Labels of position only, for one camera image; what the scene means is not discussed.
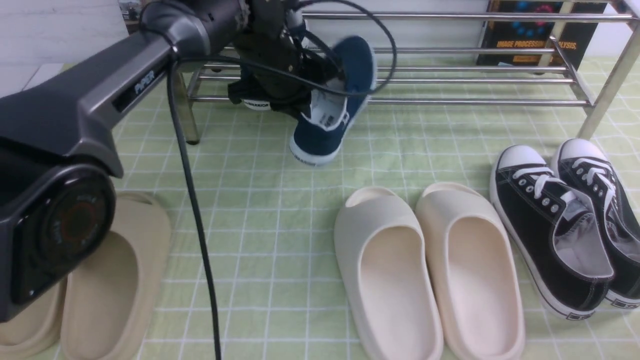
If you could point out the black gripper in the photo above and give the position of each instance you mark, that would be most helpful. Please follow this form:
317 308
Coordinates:
283 55

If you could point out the navy canvas shoe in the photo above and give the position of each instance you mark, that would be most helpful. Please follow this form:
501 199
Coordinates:
248 91
320 131

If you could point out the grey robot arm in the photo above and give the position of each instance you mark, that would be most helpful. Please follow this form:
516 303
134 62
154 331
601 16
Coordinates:
58 154

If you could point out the metal shoe rack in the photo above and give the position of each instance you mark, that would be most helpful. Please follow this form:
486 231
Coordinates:
553 67

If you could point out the left cream foam slide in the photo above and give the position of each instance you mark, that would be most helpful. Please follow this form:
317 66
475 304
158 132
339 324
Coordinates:
380 250

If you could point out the cream foam slide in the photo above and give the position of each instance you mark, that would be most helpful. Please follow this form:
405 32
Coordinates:
472 272
380 250

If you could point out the black image processing book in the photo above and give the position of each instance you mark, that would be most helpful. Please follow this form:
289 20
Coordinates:
574 39

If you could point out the right cream foam slide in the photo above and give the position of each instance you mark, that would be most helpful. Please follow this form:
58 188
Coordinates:
472 272

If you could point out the right tan foam slide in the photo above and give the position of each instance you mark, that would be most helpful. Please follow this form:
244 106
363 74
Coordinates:
110 296

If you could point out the tan foam slide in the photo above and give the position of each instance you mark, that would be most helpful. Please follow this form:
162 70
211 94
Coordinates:
110 296
36 328

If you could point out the right black lace sneaker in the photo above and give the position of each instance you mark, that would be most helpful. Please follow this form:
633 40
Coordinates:
584 167

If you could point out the black lace sneaker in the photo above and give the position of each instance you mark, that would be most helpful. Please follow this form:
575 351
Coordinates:
584 167
556 231

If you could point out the left black lace sneaker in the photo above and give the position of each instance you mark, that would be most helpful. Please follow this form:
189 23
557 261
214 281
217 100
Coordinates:
556 231

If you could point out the left tan foam slide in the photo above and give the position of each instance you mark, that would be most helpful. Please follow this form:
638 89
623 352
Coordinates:
36 328

